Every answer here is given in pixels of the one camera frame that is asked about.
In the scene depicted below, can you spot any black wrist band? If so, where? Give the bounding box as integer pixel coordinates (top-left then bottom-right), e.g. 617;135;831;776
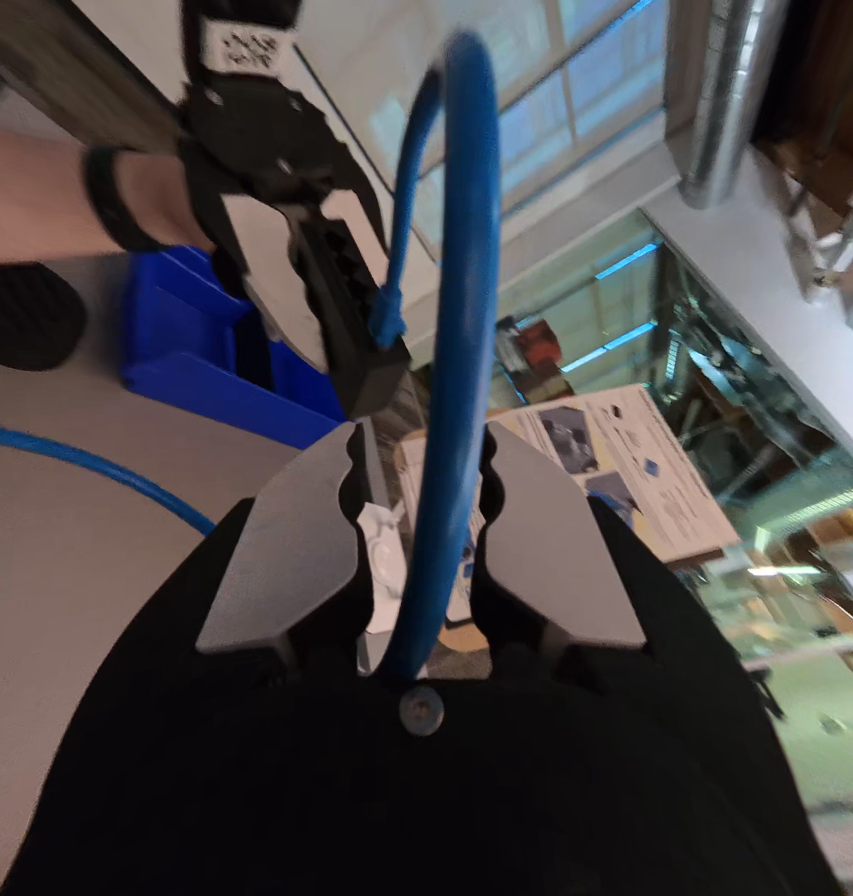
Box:
82;146;167;253

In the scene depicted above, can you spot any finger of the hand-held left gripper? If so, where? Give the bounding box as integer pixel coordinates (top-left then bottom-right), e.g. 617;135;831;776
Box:
220;192;329;375
322;189;391;288

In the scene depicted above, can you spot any printed instruction sheet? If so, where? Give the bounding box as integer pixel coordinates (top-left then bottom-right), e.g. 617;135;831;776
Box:
399;385;739;624

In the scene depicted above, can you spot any blue plastic bin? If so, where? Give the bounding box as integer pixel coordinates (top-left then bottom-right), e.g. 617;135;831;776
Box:
119;245;347;449

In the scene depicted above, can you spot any round metal duct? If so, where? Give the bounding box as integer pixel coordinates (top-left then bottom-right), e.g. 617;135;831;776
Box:
682;0;791;207

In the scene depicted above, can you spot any black network switch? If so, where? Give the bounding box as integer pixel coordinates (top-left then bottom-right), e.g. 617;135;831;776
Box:
290;220;412;421

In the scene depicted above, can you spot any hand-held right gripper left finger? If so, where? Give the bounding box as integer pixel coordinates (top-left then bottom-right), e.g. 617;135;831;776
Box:
196;420;375;679

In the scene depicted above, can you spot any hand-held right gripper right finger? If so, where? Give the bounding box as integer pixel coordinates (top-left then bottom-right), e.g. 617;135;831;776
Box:
468;421;648;679

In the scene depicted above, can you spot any red round machine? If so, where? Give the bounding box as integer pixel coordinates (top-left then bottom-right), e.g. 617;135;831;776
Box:
514;318;564;368

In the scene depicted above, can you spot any blue ethernet cable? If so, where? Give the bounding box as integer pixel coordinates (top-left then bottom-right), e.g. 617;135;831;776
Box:
0;31;503;683

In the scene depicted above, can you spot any person's left hand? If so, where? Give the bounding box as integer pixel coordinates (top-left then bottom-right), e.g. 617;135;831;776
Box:
119;150;217;253

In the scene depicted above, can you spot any window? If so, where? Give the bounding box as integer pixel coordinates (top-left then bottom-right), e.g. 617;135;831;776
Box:
357;0;672;260

